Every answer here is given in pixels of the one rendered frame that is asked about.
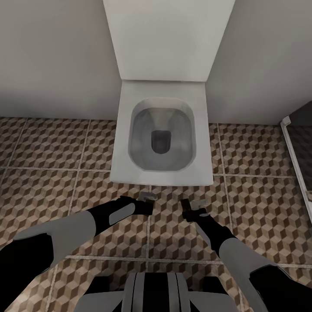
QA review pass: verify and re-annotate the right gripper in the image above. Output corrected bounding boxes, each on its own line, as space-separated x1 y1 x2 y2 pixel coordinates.
182 208 208 222

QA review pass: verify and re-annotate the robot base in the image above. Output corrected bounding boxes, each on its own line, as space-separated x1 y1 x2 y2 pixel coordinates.
73 276 239 312

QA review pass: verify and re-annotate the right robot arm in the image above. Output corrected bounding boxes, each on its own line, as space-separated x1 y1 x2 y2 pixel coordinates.
182 199 312 312

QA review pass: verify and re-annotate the robot trunk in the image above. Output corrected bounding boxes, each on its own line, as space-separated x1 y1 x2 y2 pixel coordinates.
121 273 191 312

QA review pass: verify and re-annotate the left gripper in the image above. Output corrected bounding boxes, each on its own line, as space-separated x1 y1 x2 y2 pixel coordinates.
137 201 153 216

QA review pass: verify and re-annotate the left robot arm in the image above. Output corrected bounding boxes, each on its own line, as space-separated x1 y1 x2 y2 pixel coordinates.
0 192 158 312

